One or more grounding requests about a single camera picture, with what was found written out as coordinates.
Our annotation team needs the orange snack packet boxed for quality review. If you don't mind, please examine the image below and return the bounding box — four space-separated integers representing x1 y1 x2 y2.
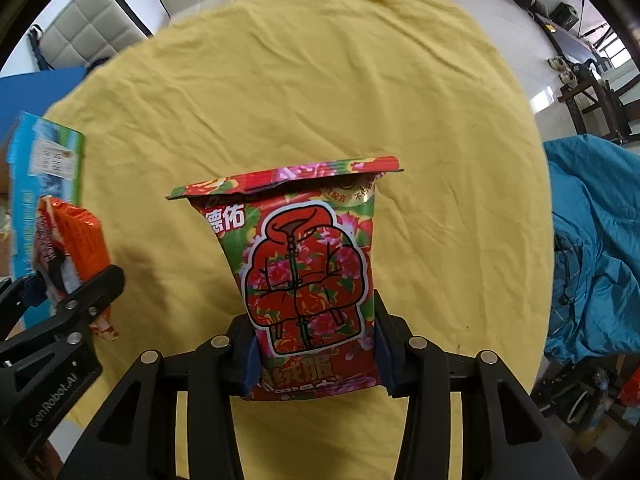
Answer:
31 196 121 342

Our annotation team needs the red floral packet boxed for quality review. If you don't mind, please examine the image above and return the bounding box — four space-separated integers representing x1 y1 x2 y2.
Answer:
166 156 403 403

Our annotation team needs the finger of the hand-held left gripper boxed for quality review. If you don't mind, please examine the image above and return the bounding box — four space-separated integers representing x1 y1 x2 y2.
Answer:
0 275 53 333
0 265 126 361

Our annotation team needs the black speaker box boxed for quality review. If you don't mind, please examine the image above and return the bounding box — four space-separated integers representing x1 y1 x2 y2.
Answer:
550 2 581 28

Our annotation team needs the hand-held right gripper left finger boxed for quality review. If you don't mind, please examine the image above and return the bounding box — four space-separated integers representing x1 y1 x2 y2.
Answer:
57 316 261 480

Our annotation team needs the dark wooden chair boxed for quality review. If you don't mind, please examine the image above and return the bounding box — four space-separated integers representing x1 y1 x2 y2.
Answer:
557 60 640 143

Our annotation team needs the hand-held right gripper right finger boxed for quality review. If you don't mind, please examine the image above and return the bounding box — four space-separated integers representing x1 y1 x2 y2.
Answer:
372 290 581 480

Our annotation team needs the teal blanket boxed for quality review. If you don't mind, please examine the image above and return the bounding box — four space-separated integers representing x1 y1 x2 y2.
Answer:
542 135 640 368

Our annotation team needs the yellow tablecloth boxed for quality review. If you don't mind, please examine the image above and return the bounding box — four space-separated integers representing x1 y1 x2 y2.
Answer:
39 0 556 480

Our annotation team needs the cardboard box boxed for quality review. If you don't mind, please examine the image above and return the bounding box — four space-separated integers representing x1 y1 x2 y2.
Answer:
0 112 87 326

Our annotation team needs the blue foam mat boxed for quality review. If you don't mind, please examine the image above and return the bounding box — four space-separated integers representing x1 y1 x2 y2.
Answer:
0 65 88 126

